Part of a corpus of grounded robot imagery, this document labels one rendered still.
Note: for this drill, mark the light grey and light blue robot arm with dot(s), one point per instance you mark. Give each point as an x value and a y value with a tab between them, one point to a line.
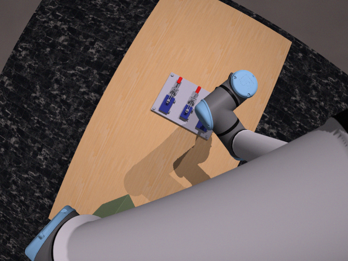
289	202

